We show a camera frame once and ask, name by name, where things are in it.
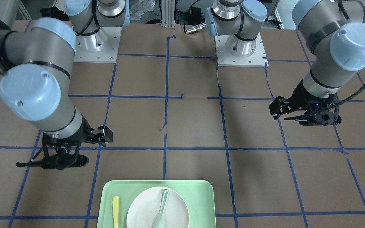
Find aluminium frame post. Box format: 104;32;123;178
159;0;176;29

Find light green tray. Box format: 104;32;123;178
97;180;217;228

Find white round plate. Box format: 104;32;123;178
126;187;190;228

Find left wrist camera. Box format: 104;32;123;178
269;94;343;126

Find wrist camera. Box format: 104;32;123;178
42;125;113;170
269;94;343;126

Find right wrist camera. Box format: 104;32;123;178
42;125;113;170

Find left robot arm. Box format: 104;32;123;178
205;0;365;126

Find pale green plastic spoon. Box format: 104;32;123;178
151;189;169;228

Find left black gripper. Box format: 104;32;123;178
274;80;329;121

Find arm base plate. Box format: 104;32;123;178
214;32;269;67
74;27;123;63

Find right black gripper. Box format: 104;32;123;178
42;116;107;147

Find yellow plastic fork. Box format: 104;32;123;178
112;196;120;228

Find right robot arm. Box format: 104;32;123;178
0;0;130;146

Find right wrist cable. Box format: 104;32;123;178
16;161;47;168

